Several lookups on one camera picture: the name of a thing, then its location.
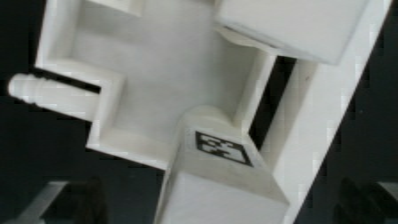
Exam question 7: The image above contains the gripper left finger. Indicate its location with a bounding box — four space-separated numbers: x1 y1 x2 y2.
10 178 108 224

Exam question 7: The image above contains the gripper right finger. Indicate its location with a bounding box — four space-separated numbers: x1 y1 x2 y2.
332 178 398 224

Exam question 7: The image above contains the white chair seat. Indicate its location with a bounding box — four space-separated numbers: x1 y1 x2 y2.
8 0 275 168

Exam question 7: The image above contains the white chair leg with tag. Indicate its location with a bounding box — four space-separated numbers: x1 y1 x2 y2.
215 0 369 64

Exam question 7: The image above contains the white U-shaped obstacle fence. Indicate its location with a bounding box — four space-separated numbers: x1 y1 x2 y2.
261 0 394 224

